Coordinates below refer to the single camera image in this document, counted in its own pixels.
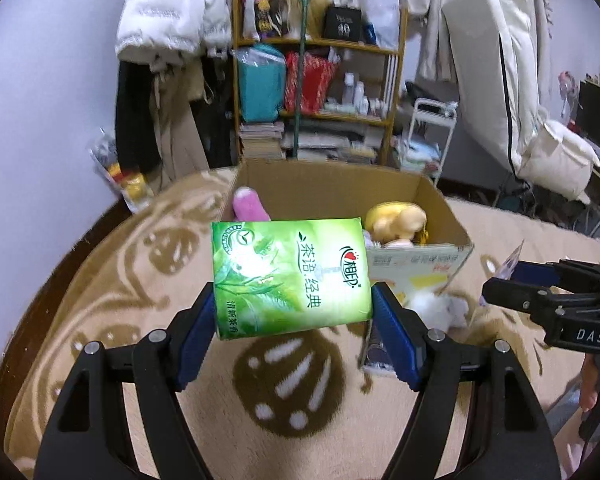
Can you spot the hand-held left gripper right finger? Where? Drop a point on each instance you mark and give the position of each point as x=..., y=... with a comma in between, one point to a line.
x=395, y=340

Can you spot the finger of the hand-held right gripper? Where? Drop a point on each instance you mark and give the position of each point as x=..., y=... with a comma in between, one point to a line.
x=520, y=295
x=532, y=274

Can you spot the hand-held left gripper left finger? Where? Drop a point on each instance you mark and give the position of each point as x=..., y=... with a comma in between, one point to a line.
x=195, y=340

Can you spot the black and white plush toy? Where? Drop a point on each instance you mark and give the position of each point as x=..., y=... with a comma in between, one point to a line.
x=437, y=310

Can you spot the pink square plush toy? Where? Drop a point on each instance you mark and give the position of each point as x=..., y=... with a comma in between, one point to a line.
x=397, y=243

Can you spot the green tissue pack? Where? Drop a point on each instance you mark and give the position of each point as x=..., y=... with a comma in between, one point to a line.
x=290, y=280

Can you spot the yellow plush toy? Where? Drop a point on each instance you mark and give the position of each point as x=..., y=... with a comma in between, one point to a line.
x=390, y=220

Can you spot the pink purple plush toy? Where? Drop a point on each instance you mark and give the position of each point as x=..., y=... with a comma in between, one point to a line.
x=250, y=205

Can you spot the cardboard box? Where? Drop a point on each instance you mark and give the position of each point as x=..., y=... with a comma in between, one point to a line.
x=330, y=195

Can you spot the person's right hand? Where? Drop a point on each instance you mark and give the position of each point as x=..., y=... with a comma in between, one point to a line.
x=590, y=380

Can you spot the person's blue jeans leg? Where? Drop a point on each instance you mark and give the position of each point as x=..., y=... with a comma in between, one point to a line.
x=567, y=420

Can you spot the light blue cloth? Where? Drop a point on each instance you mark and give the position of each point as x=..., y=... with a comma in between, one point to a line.
x=422, y=152

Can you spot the plastic bag of snacks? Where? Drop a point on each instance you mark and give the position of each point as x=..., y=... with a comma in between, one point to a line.
x=120, y=175

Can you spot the pink desk fan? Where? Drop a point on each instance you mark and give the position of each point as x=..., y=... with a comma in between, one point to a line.
x=569, y=92

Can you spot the white trolley cart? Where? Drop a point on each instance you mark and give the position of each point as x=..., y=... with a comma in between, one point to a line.
x=420, y=110

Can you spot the stack of books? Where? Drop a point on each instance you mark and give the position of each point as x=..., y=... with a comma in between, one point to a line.
x=330, y=147
x=260, y=142

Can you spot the black item on cart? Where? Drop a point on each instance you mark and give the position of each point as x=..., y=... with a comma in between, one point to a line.
x=425, y=95

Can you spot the beige hanging garment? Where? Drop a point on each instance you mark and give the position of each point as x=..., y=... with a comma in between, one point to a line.
x=180, y=125

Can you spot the white folded mattress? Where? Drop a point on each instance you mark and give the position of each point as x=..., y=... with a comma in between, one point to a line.
x=480, y=60

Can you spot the black hanging garment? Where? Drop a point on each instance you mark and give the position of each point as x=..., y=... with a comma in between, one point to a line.
x=135, y=120
x=220, y=120

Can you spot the row of white cosmetic bottles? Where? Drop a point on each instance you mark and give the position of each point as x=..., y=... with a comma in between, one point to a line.
x=355, y=97

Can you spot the teal bag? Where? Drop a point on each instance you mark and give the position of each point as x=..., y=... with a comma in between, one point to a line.
x=260, y=87

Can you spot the red patterned bag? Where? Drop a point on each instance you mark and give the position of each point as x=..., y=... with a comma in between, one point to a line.
x=320, y=85

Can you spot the green pole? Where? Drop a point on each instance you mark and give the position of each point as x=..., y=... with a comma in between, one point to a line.
x=300, y=85

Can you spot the wooden shelf unit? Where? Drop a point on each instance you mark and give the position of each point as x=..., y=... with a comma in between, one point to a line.
x=350, y=46

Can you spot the white plastic bag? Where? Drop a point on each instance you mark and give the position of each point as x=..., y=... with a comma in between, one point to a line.
x=385, y=15

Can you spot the black box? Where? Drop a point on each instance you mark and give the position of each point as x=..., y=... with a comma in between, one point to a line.
x=342, y=22

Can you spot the white puffer jacket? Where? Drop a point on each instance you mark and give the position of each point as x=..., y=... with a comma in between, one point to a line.
x=155, y=20

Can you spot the pink black printed bag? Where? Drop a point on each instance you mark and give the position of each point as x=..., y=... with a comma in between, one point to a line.
x=262, y=7

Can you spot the dark wooden bed frame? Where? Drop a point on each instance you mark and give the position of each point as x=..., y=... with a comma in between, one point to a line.
x=45, y=280

